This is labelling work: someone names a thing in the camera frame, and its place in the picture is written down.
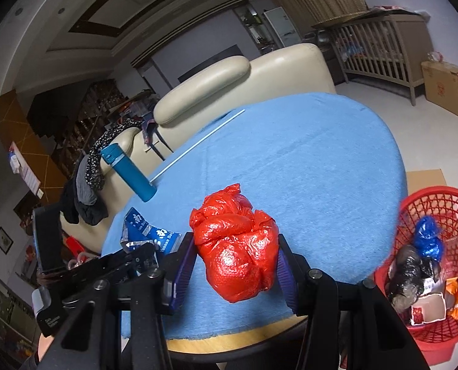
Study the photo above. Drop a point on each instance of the blue and white foil packet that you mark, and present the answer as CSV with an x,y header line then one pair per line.
x,y
144,231

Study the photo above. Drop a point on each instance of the white carton box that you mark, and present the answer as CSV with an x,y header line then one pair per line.
x,y
433,308

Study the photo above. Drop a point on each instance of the flat cardboard sheet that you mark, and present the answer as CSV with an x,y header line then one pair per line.
x,y
425,181

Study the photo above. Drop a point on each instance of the wall calendar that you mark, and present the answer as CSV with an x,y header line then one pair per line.
x,y
26,169

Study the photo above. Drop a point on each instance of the purple patterned cloth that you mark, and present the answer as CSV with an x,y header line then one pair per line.
x,y
150,133

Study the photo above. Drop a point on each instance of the black television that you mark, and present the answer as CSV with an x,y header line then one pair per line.
x,y
209,63

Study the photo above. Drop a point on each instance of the glass display cabinet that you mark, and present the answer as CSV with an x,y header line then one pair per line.
x,y
252,23

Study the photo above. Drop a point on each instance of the cream leather sofa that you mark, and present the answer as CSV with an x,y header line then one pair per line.
x,y
290,69

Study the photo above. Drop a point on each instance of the black plastic bag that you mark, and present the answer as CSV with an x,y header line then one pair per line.
x,y
406,273

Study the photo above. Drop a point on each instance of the red plastic basket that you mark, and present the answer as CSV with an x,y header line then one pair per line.
x,y
431,190

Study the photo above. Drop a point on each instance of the wooden crib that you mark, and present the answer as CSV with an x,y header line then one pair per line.
x,y
414,46

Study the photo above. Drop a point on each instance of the white refrigerator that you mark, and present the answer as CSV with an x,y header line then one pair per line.
x,y
281,27

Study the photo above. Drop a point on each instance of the dark patterned cloth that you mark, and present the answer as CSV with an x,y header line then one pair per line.
x,y
98,162

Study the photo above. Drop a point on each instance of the framed wall picture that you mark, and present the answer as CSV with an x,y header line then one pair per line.
x,y
3,240

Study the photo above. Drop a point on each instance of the black cloth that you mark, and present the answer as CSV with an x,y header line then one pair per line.
x,y
92,214

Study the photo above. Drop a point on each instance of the blue tablecloth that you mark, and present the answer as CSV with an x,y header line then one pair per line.
x,y
310,154

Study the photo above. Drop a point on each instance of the dark wooden shelf unit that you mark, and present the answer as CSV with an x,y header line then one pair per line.
x,y
86,115

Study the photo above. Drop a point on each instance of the brown cardboard box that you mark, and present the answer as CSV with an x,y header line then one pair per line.
x,y
445,88

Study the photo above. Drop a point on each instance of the grey cloth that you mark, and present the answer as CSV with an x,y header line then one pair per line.
x,y
86,189

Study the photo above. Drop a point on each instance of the blue plastic bag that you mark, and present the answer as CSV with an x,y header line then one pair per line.
x,y
427,239

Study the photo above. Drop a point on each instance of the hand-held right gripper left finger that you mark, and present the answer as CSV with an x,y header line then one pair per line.
x,y
182,273

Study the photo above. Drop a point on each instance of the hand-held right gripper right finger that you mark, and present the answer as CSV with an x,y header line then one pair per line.
x,y
287,277

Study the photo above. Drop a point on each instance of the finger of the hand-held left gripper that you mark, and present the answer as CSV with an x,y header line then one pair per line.
x,y
136,252
146,266

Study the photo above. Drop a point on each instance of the thin white rod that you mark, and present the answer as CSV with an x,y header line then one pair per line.
x,y
198,145

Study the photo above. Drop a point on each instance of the blue water bottle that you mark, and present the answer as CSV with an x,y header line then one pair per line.
x,y
128,173

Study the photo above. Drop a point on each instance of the red plastic bag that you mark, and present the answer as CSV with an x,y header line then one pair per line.
x,y
236,254

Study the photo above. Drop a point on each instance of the small red plastic item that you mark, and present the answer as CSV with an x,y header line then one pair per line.
x,y
74,246

